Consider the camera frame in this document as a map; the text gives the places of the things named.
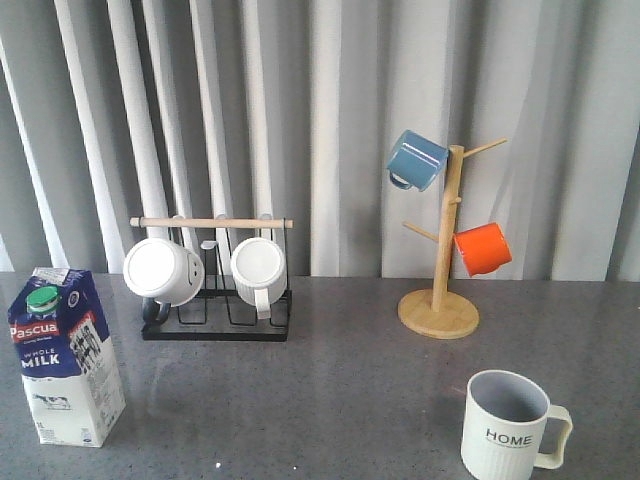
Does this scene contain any cream HOME mug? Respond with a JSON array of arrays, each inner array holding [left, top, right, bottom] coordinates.
[[460, 369, 573, 479]]

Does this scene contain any blue white milk carton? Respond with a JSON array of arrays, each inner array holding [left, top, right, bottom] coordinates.
[[8, 267, 126, 447]]

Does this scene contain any white ribbed mug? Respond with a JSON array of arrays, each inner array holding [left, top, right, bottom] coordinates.
[[231, 237, 286, 319]]

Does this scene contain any blue enamel mug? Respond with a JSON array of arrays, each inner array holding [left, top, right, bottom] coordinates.
[[386, 130, 449, 191]]

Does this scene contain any wooden mug tree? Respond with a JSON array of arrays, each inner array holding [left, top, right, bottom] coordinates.
[[397, 137, 507, 340]]

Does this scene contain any white smiley mug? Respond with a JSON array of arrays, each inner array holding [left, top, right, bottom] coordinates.
[[123, 238, 205, 324]]

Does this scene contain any orange enamel mug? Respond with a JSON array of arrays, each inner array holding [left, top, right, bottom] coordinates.
[[453, 223, 512, 276]]

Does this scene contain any grey pleated curtain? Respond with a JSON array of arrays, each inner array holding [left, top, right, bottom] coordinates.
[[1, 1, 639, 281]]

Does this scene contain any black wire mug rack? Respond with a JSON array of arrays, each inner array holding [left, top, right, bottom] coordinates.
[[130, 216, 294, 342]]

